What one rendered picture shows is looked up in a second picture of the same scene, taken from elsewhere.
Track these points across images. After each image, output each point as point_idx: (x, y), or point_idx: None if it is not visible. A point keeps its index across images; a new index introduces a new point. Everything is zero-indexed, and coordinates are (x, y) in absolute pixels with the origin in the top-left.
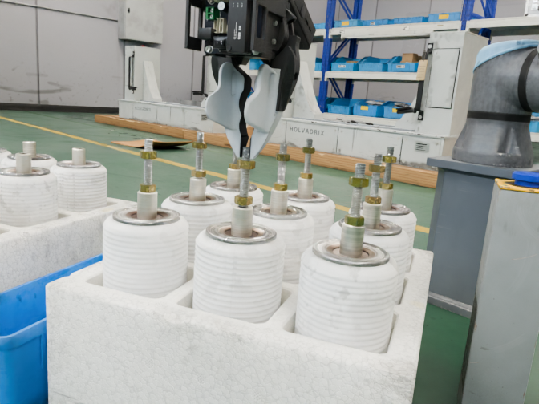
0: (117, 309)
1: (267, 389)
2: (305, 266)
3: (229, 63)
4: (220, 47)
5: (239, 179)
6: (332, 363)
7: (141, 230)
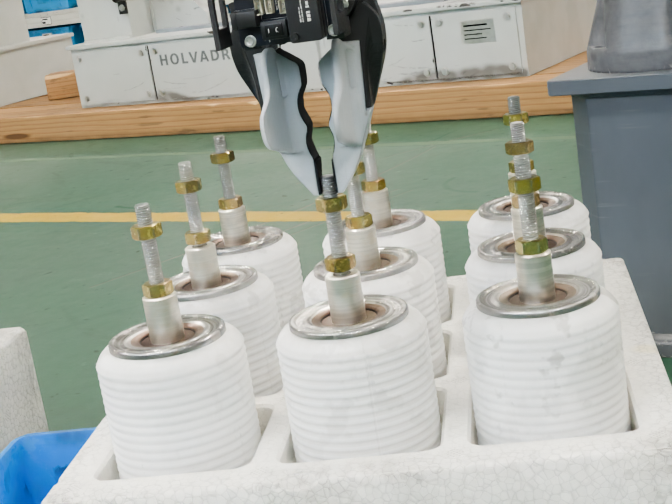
0: (192, 502)
1: None
2: (479, 338)
3: (271, 49)
4: (275, 37)
5: (246, 225)
6: (572, 465)
7: (185, 361)
